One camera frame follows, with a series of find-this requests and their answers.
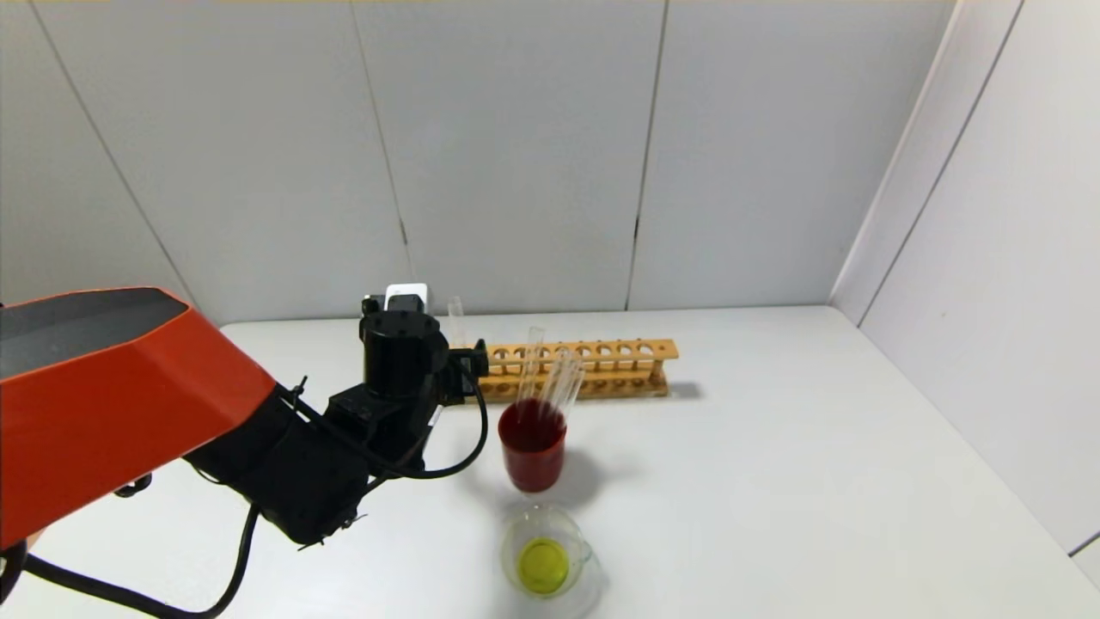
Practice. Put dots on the clear glass beaker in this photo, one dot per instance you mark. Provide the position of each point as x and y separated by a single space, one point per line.
550 563

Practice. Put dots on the test tube with yellow pigment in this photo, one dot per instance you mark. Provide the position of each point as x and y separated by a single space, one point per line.
531 370

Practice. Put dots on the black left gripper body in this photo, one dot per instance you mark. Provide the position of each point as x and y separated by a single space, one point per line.
472 358

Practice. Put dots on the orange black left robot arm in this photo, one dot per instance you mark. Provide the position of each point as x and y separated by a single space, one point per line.
103 387

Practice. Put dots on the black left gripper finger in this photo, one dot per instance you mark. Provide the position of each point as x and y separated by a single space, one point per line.
479 359

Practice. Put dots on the test tube with red pigment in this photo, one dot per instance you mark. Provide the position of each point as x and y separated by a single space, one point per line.
455 322

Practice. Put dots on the wooden test tube rack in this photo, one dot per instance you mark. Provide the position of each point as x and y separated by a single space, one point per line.
619 352

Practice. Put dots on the red plastic cup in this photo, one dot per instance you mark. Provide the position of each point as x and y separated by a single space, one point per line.
533 464

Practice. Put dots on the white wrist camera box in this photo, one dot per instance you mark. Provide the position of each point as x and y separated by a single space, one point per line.
406 294

